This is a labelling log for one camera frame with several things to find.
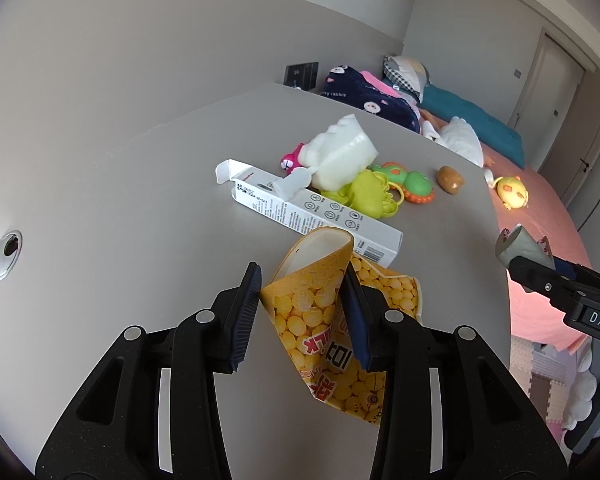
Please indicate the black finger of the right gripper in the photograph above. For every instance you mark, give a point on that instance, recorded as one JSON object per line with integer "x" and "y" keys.
{"x": 555, "y": 284}

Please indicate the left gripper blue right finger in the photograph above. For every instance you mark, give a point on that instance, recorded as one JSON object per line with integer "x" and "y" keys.
{"x": 353, "y": 303}

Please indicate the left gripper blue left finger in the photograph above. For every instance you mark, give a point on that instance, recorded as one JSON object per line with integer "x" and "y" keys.
{"x": 242, "y": 313}

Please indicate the yellow popcorn snack bag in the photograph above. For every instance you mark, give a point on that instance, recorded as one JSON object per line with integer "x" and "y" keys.
{"x": 302, "y": 303}

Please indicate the white cardboard box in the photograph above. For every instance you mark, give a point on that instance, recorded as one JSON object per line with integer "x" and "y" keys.
{"x": 306, "y": 211}

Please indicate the magenta dinosaur toy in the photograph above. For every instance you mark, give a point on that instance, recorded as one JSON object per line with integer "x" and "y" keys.
{"x": 290, "y": 161}

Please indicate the white gloved hand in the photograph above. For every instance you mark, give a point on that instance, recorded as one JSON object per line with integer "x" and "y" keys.
{"x": 579, "y": 404}

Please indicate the colourful foam floor mat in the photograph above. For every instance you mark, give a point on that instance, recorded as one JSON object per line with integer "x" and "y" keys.
{"x": 546, "y": 376}

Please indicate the yellow chick plush toy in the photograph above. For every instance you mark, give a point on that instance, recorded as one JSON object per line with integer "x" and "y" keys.
{"x": 511, "y": 191}

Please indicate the green frog rattle toy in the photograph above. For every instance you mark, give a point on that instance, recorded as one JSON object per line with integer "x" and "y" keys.
{"x": 416, "y": 187}

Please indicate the brown potato toy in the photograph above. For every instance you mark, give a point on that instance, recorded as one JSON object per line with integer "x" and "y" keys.
{"x": 450, "y": 180}

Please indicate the teal pillow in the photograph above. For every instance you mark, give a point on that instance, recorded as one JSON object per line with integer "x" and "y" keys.
{"x": 491, "y": 131}

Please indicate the pink folded cloth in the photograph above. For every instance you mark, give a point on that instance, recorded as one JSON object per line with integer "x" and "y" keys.
{"x": 379, "y": 84}

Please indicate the navy rabbit print blanket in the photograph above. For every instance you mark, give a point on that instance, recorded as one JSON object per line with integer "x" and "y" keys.
{"x": 346, "y": 85}

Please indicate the patterned grey yellow pillow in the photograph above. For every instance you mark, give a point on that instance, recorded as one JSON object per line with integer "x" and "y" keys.
{"x": 407, "y": 74}

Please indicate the yellow plastic ring toy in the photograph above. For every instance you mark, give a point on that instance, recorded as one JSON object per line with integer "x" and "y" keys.
{"x": 370, "y": 193}

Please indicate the white door with handle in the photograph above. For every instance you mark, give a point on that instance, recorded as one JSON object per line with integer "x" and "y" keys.
{"x": 549, "y": 89}

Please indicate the black wall socket panel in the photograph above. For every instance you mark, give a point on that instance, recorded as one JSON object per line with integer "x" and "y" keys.
{"x": 301, "y": 76}

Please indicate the cable grommet hole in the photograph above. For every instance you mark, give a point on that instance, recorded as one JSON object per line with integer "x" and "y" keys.
{"x": 10, "y": 248}

